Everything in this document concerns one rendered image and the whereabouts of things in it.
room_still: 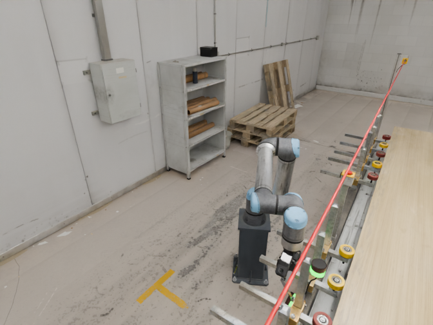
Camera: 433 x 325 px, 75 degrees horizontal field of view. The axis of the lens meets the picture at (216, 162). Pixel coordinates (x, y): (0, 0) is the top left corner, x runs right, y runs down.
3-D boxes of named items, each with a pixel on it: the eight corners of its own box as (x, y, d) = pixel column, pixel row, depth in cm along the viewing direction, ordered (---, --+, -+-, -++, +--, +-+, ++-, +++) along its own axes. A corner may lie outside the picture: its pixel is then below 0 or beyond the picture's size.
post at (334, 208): (317, 265, 180) (331, 204, 157) (319, 262, 183) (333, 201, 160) (323, 268, 178) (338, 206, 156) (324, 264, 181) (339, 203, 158)
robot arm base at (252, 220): (241, 225, 224) (242, 215, 220) (243, 210, 241) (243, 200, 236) (266, 227, 222) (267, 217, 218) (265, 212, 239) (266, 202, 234)
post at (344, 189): (328, 238, 197) (341, 183, 176) (330, 234, 201) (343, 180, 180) (334, 240, 195) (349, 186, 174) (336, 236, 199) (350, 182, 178)
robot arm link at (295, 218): (307, 206, 117) (309, 221, 109) (303, 229, 123) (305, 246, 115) (283, 204, 119) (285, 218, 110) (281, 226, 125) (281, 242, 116)
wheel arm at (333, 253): (276, 235, 184) (276, 230, 182) (278, 232, 187) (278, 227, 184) (346, 264, 163) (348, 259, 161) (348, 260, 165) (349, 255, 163)
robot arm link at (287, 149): (267, 199, 232) (276, 131, 177) (289, 201, 230) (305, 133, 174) (266, 215, 222) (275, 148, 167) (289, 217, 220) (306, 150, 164)
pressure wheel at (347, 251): (341, 269, 161) (345, 255, 156) (333, 259, 168) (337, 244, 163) (353, 267, 163) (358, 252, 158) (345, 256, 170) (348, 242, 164)
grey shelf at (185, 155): (166, 170, 422) (156, 61, 350) (204, 149, 486) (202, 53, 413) (189, 180, 399) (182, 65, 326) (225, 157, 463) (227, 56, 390)
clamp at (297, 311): (285, 323, 131) (286, 316, 129) (295, 301, 141) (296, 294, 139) (296, 329, 128) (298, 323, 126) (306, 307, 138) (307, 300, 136)
